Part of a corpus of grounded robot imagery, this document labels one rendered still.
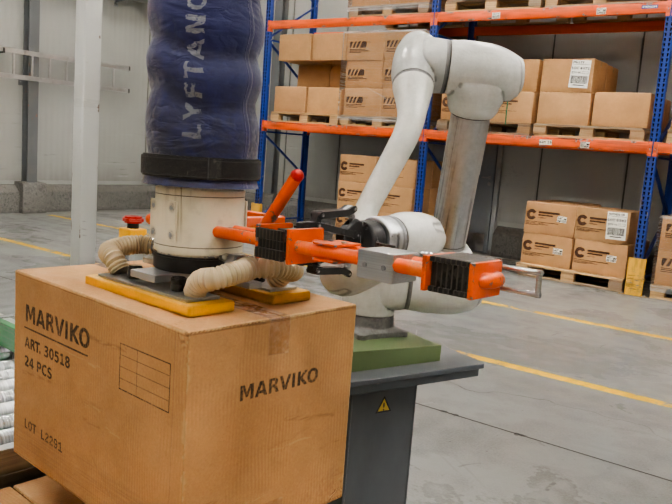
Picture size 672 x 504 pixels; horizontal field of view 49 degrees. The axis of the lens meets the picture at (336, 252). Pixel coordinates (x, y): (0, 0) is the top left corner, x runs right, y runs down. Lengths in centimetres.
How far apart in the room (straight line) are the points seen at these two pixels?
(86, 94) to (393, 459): 347
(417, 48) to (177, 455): 111
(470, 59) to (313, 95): 862
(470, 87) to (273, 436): 97
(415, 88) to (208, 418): 92
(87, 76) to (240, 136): 371
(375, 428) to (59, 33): 1067
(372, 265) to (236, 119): 42
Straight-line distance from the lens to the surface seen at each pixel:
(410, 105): 173
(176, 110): 135
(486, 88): 186
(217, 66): 135
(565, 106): 867
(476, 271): 99
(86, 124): 502
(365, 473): 216
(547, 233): 871
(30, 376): 166
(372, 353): 194
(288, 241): 120
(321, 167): 1192
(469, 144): 192
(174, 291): 134
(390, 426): 216
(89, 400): 146
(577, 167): 996
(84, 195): 504
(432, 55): 184
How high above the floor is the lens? 132
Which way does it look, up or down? 8 degrees down
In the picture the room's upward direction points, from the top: 4 degrees clockwise
